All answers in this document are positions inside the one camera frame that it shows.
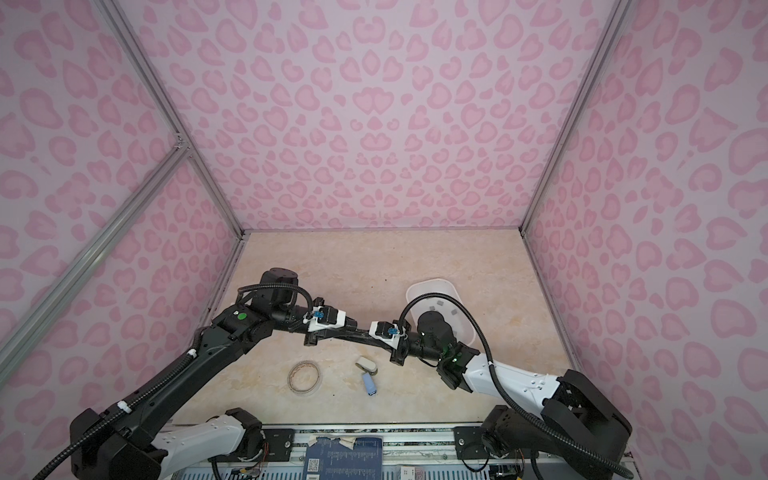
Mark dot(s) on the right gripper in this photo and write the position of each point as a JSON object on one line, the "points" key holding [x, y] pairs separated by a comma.
{"points": [[398, 359]]}

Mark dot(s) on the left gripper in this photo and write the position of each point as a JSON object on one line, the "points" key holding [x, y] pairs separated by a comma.
{"points": [[312, 338]]}

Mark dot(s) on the blue mini stapler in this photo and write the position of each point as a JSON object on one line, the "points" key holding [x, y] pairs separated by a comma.
{"points": [[369, 384]]}

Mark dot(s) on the black stapler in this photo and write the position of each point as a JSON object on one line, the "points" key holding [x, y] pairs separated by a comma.
{"points": [[352, 335]]}

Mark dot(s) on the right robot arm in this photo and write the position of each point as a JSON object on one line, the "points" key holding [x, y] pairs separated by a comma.
{"points": [[566, 415]]}

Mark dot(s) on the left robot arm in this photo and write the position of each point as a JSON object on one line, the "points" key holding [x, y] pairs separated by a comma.
{"points": [[124, 441]]}

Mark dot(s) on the clear tape roll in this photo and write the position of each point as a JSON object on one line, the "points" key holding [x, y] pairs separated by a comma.
{"points": [[304, 378]]}

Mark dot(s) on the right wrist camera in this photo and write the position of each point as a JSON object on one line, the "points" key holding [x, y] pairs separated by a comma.
{"points": [[388, 333]]}

